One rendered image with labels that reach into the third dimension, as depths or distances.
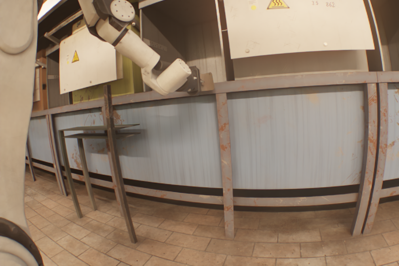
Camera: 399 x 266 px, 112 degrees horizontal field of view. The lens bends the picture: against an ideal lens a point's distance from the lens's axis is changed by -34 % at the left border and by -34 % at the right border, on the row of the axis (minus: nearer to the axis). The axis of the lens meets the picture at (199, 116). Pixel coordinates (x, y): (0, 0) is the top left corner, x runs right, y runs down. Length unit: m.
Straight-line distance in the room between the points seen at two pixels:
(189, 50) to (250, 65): 0.86
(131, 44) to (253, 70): 0.56
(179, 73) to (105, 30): 0.25
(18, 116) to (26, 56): 0.07
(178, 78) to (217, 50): 1.02
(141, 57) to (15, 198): 0.47
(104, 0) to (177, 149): 0.86
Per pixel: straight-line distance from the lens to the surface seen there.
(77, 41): 1.47
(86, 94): 1.53
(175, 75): 0.62
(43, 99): 2.19
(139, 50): 0.59
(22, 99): 0.27
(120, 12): 0.57
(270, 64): 0.93
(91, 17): 0.61
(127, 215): 1.18
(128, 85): 1.22
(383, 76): 1.08
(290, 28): 0.85
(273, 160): 1.03
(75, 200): 1.63
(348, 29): 0.90
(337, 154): 1.07
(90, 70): 1.30
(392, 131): 1.19
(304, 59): 0.95
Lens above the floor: 0.77
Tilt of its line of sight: 4 degrees down
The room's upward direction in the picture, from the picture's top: 5 degrees counter-clockwise
